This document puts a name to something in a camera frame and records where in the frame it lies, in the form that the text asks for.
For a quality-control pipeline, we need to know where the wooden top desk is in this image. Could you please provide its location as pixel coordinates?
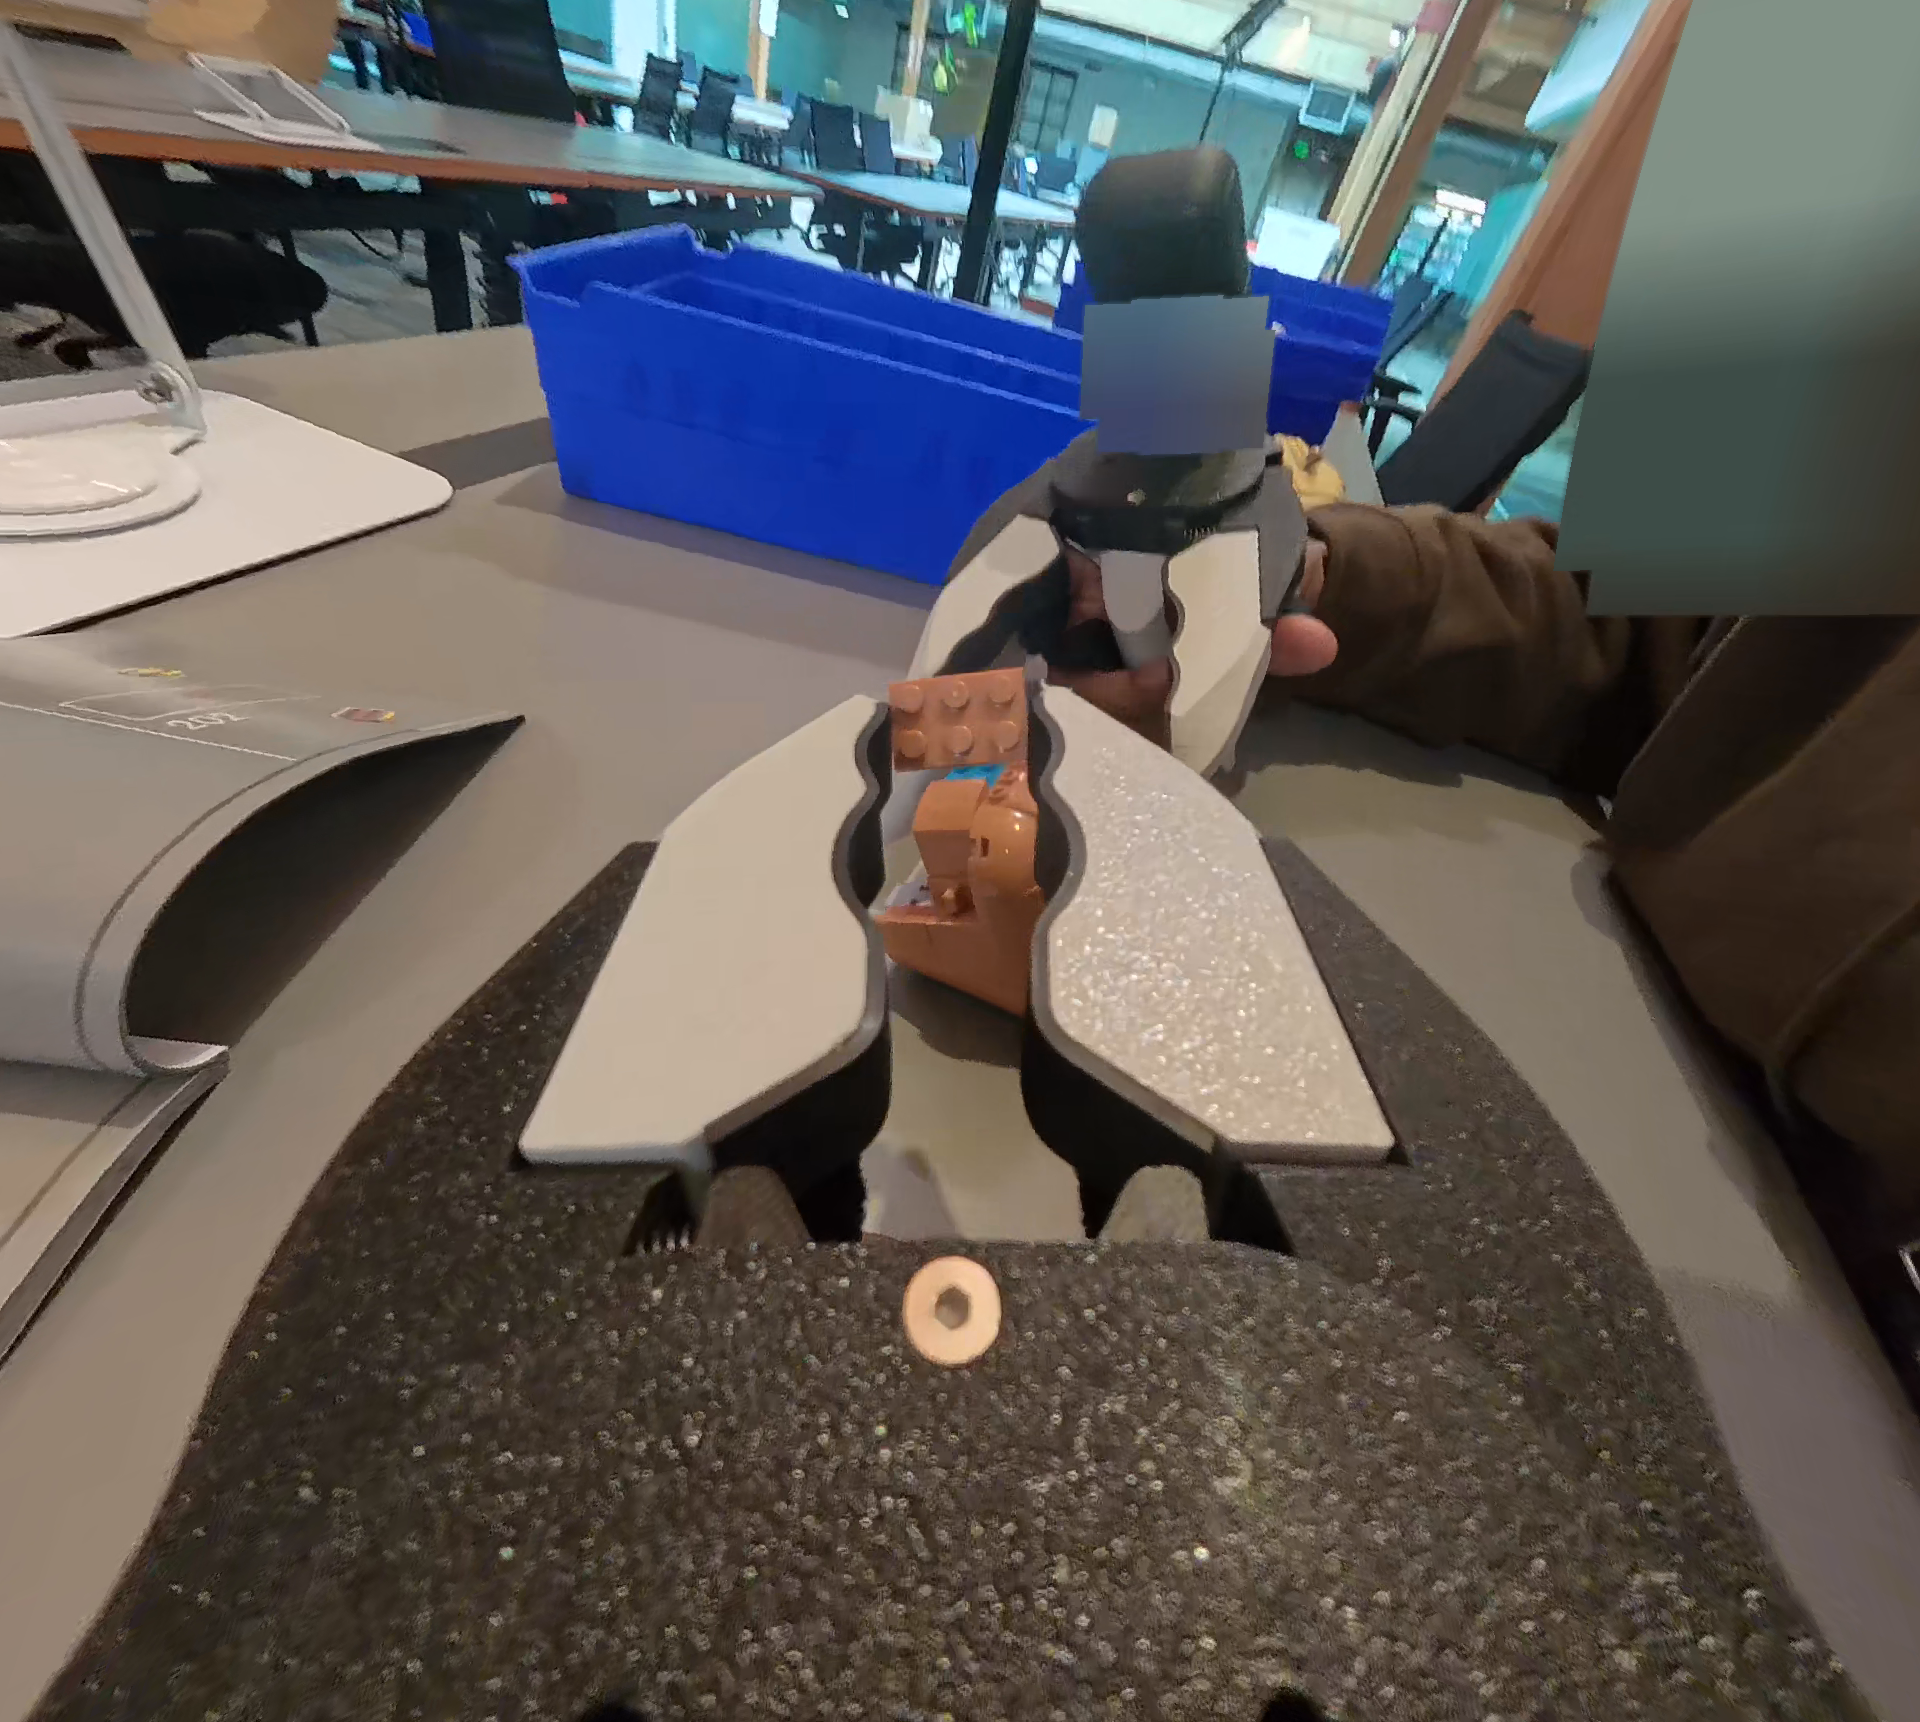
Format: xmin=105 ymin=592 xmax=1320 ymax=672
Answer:
xmin=0 ymin=27 xmax=823 ymax=329

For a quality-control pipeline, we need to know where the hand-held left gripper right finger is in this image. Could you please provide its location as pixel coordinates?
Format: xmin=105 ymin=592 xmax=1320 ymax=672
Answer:
xmin=1024 ymin=682 xmax=1400 ymax=1168

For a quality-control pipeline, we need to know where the black light stand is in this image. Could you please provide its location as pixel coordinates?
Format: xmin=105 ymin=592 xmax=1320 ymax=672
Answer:
xmin=1199 ymin=0 xmax=1300 ymax=156

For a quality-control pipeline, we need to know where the person's right hand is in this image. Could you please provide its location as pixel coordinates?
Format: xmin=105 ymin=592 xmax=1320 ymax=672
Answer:
xmin=1034 ymin=543 xmax=1340 ymax=752

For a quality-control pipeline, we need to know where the white desk stand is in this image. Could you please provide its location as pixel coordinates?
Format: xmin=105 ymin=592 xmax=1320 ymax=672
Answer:
xmin=0 ymin=12 xmax=455 ymax=641

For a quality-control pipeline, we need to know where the black flat monitor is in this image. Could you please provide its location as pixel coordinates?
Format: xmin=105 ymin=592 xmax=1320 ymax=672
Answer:
xmin=413 ymin=0 xmax=580 ymax=126

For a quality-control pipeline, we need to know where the small brown lego assembly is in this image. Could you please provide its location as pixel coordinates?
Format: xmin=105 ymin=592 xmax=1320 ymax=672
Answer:
xmin=871 ymin=764 xmax=1049 ymax=1016

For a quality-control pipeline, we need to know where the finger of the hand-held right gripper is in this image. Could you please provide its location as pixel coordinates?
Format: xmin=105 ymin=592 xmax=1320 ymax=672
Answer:
xmin=1162 ymin=531 xmax=1279 ymax=779
xmin=906 ymin=515 xmax=1070 ymax=688

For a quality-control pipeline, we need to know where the row of black office chairs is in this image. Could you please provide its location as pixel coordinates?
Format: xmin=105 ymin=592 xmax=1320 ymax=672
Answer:
xmin=631 ymin=49 xmax=1083 ymax=254

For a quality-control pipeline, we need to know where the black steel column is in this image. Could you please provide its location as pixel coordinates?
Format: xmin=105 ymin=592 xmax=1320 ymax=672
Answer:
xmin=960 ymin=0 xmax=1083 ymax=298

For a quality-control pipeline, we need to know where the wooden beam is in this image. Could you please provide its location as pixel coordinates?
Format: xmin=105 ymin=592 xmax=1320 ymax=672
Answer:
xmin=1463 ymin=0 xmax=1758 ymax=381

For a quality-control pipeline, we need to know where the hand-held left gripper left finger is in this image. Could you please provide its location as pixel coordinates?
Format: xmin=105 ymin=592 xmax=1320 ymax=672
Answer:
xmin=518 ymin=693 xmax=893 ymax=1169

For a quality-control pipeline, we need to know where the brown studded lego plate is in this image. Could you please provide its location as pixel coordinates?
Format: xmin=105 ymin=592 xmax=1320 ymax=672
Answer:
xmin=888 ymin=667 xmax=1039 ymax=772

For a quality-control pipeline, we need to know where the grey instruction booklet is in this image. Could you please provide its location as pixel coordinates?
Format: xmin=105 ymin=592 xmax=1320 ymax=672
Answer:
xmin=0 ymin=636 xmax=528 ymax=1349

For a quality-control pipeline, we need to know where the small clear desk stand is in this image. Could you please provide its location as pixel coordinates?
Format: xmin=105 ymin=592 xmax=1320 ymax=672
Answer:
xmin=189 ymin=57 xmax=384 ymax=156

